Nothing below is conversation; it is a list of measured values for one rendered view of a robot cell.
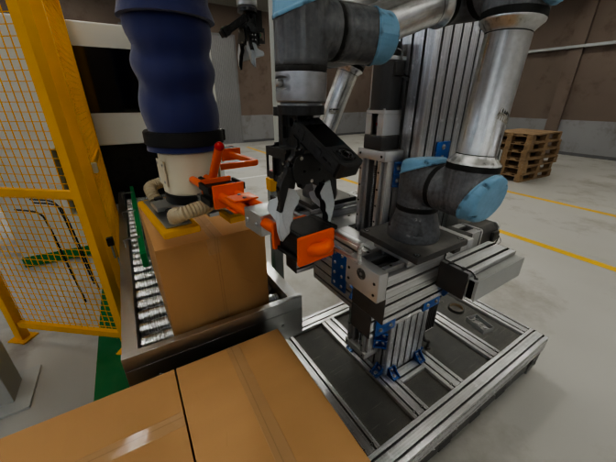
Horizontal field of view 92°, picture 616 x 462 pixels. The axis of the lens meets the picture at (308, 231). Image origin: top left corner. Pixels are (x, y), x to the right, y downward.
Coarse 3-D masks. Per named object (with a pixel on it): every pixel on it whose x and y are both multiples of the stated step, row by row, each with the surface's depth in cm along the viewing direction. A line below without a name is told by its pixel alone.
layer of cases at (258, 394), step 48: (144, 384) 98; (192, 384) 98; (240, 384) 98; (288, 384) 98; (48, 432) 84; (96, 432) 84; (144, 432) 84; (192, 432) 84; (240, 432) 84; (288, 432) 84; (336, 432) 84
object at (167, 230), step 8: (144, 208) 97; (152, 208) 95; (168, 208) 88; (152, 216) 90; (160, 216) 89; (160, 224) 85; (168, 224) 84; (184, 224) 84; (192, 224) 85; (160, 232) 81; (168, 232) 80; (176, 232) 81; (184, 232) 82; (192, 232) 84
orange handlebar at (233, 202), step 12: (240, 156) 119; (228, 168) 105; (192, 180) 85; (240, 192) 72; (228, 204) 68; (240, 204) 64; (252, 204) 67; (264, 228) 57; (324, 240) 48; (312, 252) 47; (324, 252) 47
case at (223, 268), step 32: (224, 224) 120; (160, 256) 100; (192, 256) 106; (224, 256) 113; (256, 256) 121; (160, 288) 126; (192, 288) 110; (224, 288) 118; (256, 288) 126; (192, 320) 115
